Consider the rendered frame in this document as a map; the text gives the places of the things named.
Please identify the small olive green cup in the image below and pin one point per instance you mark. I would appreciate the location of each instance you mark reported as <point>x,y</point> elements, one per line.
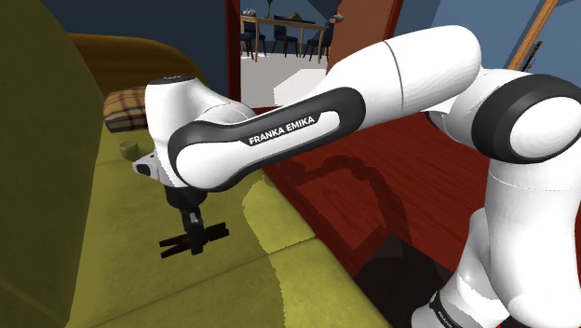
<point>128,149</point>

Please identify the brown plaid cushion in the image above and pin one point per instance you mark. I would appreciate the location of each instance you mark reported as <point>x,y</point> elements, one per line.
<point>123,111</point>

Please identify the brown open door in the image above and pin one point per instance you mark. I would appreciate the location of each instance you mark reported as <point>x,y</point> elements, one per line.
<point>358,32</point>

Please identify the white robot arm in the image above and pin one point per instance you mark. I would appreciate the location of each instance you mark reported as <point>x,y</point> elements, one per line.
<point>422,68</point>

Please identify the slanted wooden beam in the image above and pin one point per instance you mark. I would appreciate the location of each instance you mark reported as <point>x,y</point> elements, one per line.
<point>533,34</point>

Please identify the dark dining chair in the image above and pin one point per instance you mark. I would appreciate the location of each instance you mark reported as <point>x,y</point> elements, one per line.
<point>250,38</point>
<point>285,40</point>
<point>317,43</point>

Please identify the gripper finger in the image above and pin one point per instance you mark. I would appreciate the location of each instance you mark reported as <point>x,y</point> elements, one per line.
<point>213,232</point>
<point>174,245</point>

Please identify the dark robot stand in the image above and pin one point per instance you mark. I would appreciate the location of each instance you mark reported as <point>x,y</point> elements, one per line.
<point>395,290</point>

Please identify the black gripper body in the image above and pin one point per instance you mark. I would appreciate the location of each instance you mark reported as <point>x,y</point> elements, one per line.
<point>185,197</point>

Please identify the olive green sofa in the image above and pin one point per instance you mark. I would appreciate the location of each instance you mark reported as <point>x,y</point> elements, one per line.
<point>149,281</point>

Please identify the wooden dining table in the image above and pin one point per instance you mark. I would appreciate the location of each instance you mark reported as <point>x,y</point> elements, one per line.
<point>290,22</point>

